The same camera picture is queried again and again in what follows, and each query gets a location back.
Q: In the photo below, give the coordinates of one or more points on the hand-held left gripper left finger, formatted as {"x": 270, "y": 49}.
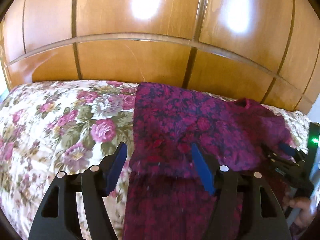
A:
{"x": 116, "y": 167}

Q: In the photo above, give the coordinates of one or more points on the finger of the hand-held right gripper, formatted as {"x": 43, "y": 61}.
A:
{"x": 287, "y": 150}
{"x": 270, "y": 156}

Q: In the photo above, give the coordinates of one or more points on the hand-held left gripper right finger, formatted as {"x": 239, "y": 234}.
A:
{"x": 203, "y": 170}

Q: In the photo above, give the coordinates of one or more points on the dark red floral knit garment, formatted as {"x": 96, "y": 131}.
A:
{"x": 175, "y": 120}

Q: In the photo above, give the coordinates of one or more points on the person's right hand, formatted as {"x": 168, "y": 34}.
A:
{"x": 301, "y": 207}

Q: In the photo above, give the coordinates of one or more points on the floral bedspread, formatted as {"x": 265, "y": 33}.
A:
{"x": 50, "y": 130}

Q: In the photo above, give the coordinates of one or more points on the wooden headboard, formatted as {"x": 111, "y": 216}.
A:
{"x": 125, "y": 62}

